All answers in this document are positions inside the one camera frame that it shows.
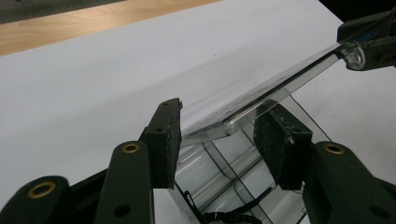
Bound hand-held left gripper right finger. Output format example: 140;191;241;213
253;104;396;224

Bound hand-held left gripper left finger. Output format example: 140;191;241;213
92;97;183;224

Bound clear grey compartment storage box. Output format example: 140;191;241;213
167;41;367;224

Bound black braided cord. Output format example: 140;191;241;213
199;186;275;224

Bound white paper sheet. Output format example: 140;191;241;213
0;0;396;224

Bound light wooden table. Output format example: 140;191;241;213
0;0;220;58

